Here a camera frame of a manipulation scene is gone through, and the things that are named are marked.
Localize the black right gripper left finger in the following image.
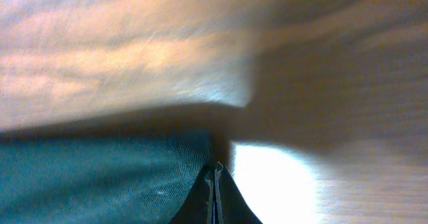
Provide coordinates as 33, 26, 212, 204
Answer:
169, 166, 214, 224

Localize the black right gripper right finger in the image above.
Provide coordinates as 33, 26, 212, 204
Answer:
213, 162, 261, 224

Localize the black t-shirt white logo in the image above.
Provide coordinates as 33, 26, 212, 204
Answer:
1, 132, 212, 223

